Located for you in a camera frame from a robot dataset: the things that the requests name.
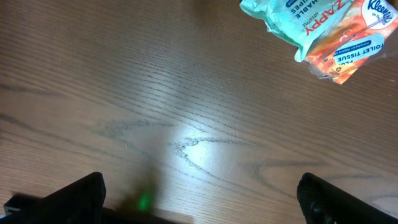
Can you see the orange toilet tissue pack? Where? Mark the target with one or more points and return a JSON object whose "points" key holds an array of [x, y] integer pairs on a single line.
{"points": [[367, 32]]}

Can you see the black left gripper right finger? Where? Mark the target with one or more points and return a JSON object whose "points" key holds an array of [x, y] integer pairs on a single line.
{"points": [[322, 202]]}

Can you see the teal flushable wipes pack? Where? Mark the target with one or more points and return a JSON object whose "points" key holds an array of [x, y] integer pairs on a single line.
{"points": [[298, 22]]}

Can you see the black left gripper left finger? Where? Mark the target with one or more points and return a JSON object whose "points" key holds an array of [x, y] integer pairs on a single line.
{"points": [[79, 202]]}

